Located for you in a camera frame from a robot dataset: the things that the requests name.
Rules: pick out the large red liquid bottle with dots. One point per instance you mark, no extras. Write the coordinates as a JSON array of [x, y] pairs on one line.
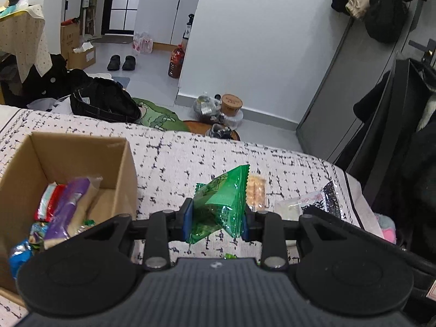
[[176, 63]]

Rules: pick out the white plastic container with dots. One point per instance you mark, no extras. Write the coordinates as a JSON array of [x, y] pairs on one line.
[[235, 120]]

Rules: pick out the black coat on rack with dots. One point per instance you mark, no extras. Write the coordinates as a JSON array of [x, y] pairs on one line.
[[402, 143]]

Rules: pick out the orange cracker packet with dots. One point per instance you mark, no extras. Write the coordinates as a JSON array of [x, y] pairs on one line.
[[256, 190]]

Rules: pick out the white standing fan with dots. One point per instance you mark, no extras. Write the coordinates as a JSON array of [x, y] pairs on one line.
[[88, 3]]

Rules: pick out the pack of water bottles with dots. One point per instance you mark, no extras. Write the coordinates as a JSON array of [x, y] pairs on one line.
[[143, 42]]

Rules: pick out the green cartoon floor mat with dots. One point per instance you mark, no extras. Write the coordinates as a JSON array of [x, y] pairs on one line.
[[156, 117]]

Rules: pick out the pink plush item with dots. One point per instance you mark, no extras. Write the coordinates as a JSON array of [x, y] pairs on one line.
[[386, 228]]

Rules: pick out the blue snack packet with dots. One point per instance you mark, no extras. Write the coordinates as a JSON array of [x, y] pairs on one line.
[[37, 233], [20, 259]]

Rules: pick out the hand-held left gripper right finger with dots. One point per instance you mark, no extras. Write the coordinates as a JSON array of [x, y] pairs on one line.
[[246, 226]]

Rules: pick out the white kitchen cabinet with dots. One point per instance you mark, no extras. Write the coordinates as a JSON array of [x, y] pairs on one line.
[[160, 17]]

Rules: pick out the black framed glass door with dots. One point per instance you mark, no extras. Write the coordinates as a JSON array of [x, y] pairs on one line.
[[124, 3]]

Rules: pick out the white spray bottle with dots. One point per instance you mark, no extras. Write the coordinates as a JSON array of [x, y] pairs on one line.
[[188, 30]]

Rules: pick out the grey door mat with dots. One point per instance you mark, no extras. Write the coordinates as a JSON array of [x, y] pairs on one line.
[[112, 40]]

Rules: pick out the grey floor mat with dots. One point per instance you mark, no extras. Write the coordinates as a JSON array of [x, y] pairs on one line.
[[122, 82]]

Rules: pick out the hanging black coat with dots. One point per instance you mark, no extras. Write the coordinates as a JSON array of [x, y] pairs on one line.
[[388, 10]]

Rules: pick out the purple snack packet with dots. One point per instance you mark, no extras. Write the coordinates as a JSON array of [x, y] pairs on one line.
[[91, 197], [68, 204]]

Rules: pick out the grey plastic bag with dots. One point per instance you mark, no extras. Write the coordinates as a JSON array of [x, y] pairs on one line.
[[206, 109]]

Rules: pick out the pink black printed blanket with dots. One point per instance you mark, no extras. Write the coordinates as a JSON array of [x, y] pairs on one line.
[[190, 150]]

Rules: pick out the low cardboard box with paper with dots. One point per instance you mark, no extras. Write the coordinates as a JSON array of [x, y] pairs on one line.
[[83, 58]]

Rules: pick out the large green snack packet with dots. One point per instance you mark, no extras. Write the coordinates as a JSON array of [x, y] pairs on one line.
[[221, 204]]

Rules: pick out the black bag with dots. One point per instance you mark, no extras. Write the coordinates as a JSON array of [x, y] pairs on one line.
[[105, 98]]

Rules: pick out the black slipper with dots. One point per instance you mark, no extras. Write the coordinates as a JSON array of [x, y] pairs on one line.
[[129, 63], [114, 63]]

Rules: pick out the clear packet with black print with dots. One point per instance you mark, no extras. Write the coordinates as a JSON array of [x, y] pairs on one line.
[[289, 207]]

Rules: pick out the small green candy packet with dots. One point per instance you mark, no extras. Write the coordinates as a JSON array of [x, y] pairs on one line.
[[230, 255]]

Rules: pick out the black clothes pile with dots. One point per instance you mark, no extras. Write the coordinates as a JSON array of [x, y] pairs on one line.
[[56, 78]]

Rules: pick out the tall cardboard box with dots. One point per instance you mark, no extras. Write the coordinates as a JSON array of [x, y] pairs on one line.
[[70, 37]]

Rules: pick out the brown paper tub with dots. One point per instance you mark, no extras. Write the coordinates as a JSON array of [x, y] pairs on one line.
[[231, 104]]

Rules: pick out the grey wardrobe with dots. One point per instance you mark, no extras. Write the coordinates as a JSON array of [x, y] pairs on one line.
[[340, 92]]

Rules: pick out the small dark patterned bag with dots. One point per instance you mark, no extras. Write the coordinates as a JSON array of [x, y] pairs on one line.
[[220, 131]]

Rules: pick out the dotted cream tablecloth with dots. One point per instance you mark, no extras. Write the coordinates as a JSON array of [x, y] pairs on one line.
[[24, 37]]

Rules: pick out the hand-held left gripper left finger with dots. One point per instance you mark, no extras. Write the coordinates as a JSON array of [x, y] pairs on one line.
[[187, 218]]

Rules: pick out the white plastic bag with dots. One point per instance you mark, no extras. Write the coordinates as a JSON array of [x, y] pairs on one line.
[[51, 105]]

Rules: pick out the red white blue stick packet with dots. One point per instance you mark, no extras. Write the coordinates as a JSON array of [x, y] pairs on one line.
[[51, 201]]

